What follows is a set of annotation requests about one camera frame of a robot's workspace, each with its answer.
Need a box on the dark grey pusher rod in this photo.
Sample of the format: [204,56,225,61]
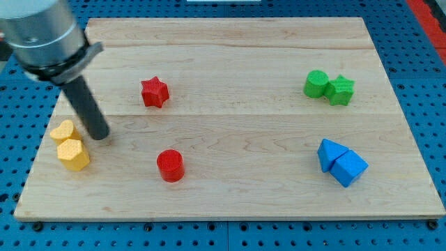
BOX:
[61,76,109,140]

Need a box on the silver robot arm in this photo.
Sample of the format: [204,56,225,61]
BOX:
[1,0,109,140]

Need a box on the red star block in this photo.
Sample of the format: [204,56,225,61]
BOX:
[141,76,169,108]

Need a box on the green star block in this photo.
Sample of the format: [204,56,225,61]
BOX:
[324,75,355,106]

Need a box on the yellow heart block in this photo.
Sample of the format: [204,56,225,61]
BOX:
[49,120,82,146]

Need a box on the yellow hexagon block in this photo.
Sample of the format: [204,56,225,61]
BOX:
[56,139,90,172]

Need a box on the red cylinder block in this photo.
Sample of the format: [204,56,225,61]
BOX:
[157,149,185,183]

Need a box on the wooden board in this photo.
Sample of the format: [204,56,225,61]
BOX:
[14,17,445,222]

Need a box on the green cylinder block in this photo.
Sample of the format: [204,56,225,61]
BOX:
[303,70,329,98]

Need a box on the blue triangle block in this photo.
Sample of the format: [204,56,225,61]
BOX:
[317,139,349,173]

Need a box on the blue cube block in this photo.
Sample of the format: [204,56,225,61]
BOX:
[330,150,369,188]

